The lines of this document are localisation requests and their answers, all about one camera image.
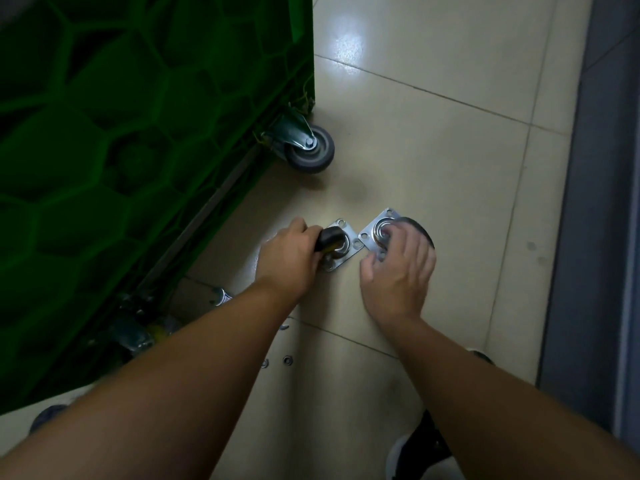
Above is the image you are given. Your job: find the person's right hand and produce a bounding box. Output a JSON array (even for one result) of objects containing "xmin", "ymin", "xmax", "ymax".
[{"xmin": 359, "ymin": 222, "xmax": 438, "ymax": 331}]

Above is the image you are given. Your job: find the person's left hand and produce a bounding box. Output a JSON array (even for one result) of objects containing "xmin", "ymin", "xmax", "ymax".
[{"xmin": 253, "ymin": 217, "xmax": 325, "ymax": 307}]

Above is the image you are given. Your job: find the silver wrench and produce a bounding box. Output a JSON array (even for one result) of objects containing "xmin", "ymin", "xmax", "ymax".
[{"xmin": 209, "ymin": 287, "xmax": 291, "ymax": 331}]

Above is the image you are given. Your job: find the grey caster wheel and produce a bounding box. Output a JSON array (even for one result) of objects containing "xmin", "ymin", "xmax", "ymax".
[{"xmin": 259, "ymin": 112, "xmax": 336, "ymax": 175}]

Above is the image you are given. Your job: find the green platform trolley deck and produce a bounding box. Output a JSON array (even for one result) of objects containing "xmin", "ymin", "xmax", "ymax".
[{"xmin": 0, "ymin": 0, "xmax": 317, "ymax": 415}]

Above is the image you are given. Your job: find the person's right forearm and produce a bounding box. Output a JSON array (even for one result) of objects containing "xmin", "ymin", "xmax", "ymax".
[{"xmin": 379, "ymin": 317, "xmax": 640, "ymax": 480}]

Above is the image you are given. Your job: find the person's left forearm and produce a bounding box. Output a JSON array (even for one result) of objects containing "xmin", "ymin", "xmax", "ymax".
[{"xmin": 0, "ymin": 282, "xmax": 301, "ymax": 480}]

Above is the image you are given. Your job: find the person's dark shoe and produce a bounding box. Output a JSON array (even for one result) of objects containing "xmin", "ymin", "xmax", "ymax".
[
  {"xmin": 29, "ymin": 404, "xmax": 69, "ymax": 435},
  {"xmin": 385, "ymin": 348, "xmax": 496, "ymax": 480}
]

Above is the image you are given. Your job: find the dark grey shelf unit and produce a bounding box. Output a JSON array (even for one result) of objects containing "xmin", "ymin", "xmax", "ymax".
[{"xmin": 537, "ymin": 0, "xmax": 640, "ymax": 441}]

